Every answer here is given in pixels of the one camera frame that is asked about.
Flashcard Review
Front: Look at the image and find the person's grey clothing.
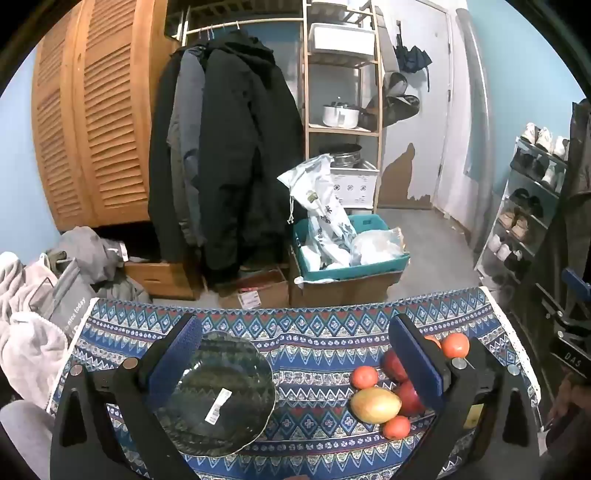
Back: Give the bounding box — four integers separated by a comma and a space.
0, 399, 56, 480

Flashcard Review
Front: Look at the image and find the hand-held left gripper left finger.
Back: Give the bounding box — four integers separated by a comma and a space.
50, 313, 204, 480

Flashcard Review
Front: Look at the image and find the dark hat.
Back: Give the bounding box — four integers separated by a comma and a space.
381, 95, 421, 130

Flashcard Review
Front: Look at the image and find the blue patterned tablecloth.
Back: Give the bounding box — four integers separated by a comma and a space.
46, 286, 541, 480

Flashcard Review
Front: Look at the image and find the large cardboard box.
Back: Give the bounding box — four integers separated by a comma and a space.
288, 244, 404, 309

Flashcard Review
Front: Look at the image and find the grey hat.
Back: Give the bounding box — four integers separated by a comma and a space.
382, 71, 409, 97

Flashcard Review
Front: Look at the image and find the large black hooded coat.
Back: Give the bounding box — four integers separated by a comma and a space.
201, 30, 305, 287

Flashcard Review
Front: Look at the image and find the grey clothes pile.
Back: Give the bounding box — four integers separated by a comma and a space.
46, 226, 153, 305

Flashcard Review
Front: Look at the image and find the white patterned box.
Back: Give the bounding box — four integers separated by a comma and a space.
330, 159, 380, 208

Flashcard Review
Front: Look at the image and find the metal pot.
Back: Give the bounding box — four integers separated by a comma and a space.
318, 143, 363, 169

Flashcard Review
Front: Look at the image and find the dark pan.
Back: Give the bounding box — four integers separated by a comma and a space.
358, 104, 384, 132

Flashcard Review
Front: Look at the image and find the white storage box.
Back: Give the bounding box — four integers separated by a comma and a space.
308, 22, 376, 58

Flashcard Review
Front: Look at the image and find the grey tote bag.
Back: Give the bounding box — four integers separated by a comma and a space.
28, 258, 100, 342

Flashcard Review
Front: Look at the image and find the small cardboard box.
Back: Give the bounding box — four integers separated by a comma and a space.
217, 268, 291, 309

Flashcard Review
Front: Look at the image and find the dark folded umbrella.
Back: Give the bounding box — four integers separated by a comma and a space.
394, 44, 433, 90

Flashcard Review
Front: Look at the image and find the metal shoe rack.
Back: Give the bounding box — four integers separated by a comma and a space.
475, 122, 571, 289

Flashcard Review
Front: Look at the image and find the wooden shelf unit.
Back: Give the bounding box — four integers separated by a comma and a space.
302, 0, 384, 213

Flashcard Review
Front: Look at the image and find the grey jacket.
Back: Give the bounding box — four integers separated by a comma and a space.
168, 46, 206, 250

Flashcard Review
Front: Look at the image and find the grey leaning board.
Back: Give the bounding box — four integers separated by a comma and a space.
455, 7, 492, 250

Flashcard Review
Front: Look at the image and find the yellow mango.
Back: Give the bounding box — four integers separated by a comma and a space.
349, 387, 402, 424

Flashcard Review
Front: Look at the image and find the clear plastic bag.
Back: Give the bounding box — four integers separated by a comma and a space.
351, 227, 409, 266

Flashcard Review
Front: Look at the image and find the white pot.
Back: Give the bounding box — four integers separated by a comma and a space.
322, 102, 362, 130

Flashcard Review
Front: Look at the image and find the wooden louvered wardrobe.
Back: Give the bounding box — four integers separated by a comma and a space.
30, 0, 206, 301

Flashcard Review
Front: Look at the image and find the clothes rail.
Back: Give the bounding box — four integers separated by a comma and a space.
178, 18, 305, 47

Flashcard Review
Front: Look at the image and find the red apple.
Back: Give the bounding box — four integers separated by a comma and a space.
392, 379, 426, 417
381, 349, 409, 383

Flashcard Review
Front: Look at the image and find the dark green glass plate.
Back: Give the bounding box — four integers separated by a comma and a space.
150, 330, 278, 457

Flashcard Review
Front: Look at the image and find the white door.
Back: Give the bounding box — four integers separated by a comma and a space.
383, 0, 467, 217

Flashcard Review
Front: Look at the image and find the person's right hand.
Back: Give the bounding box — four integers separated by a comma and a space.
549, 373, 591, 432

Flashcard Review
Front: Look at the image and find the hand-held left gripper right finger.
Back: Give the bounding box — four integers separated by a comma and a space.
389, 314, 541, 480

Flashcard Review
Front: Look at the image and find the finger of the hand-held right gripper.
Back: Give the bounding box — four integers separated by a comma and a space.
542, 296, 591, 325
561, 269, 591, 291

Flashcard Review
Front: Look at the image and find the group of shoes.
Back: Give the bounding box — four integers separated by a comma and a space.
487, 122, 571, 278

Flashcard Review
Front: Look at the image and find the beige fleece blanket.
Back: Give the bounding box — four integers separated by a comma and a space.
0, 251, 61, 324

